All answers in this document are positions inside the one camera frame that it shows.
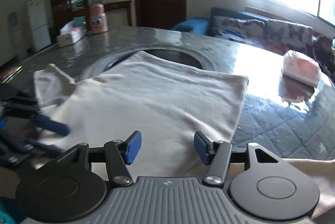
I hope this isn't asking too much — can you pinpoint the blue sofa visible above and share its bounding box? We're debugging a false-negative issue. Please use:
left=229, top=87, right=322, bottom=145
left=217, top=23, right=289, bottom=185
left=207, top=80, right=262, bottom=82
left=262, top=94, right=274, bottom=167
left=171, top=7, right=335, bottom=78

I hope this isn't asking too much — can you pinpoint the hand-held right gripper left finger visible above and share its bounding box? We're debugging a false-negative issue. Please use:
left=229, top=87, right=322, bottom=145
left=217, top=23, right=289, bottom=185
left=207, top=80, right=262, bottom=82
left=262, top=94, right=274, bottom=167
left=45, top=131, right=142, bottom=187

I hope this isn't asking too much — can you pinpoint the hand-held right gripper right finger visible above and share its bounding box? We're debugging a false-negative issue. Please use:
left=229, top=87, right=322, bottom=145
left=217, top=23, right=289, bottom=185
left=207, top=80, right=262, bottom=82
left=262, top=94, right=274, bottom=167
left=193, top=131, right=287, bottom=186

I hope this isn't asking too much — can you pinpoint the white refrigerator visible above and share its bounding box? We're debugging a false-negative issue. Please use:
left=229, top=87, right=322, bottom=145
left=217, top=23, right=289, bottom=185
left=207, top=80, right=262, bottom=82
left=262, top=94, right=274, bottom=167
left=27, top=0, right=52, bottom=52

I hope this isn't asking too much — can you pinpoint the pink white tissue pack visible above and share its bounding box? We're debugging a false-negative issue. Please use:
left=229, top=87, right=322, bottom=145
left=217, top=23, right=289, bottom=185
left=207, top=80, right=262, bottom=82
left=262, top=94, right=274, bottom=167
left=281, top=49, right=321, bottom=87

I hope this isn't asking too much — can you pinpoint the cream knit garment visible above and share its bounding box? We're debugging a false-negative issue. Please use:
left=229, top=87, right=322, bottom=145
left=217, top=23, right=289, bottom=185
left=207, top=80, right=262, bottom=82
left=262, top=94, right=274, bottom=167
left=33, top=50, right=335, bottom=220

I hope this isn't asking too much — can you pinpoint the white water dispenser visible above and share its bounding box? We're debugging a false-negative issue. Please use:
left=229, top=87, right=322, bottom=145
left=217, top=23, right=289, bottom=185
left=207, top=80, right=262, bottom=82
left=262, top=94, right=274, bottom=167
left=8, top=12, right=31, bottom=57

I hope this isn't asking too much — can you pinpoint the round black induction cooker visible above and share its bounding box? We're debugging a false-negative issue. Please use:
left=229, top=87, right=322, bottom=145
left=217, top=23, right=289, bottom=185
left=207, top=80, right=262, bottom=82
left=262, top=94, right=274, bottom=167
left=80, top=46, right=216, bottom=82

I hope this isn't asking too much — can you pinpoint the butterfly print cushion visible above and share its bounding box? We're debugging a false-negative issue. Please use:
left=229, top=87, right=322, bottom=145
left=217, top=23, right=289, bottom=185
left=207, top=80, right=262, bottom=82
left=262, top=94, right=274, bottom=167
left=263, top=19, right=315, bottom=56
left=210, top=15, right=267, bottom=43

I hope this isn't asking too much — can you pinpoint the dark wooden side table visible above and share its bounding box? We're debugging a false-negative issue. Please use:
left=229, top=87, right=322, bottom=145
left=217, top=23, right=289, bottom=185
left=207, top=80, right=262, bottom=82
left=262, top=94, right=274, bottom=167
left=104, top=0, right=133, bottom=27

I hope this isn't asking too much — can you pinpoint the pink thermos bottle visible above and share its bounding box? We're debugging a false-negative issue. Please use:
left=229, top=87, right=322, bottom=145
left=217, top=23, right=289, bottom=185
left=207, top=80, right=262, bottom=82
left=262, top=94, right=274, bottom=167
left=87, top=3, right=109, bottom=35

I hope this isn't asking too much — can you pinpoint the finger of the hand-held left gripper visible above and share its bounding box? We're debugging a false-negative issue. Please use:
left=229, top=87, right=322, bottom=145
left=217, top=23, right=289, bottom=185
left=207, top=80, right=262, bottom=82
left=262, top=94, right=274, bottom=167
left=31, top=113, right=70, bottom=136
left=25, top=138, right=65, bottom=157

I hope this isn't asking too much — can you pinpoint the white tissue box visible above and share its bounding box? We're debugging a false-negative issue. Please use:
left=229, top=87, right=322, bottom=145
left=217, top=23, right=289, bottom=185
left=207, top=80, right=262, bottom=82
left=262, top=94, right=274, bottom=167
left=55, top=21, right=85, bottom=48

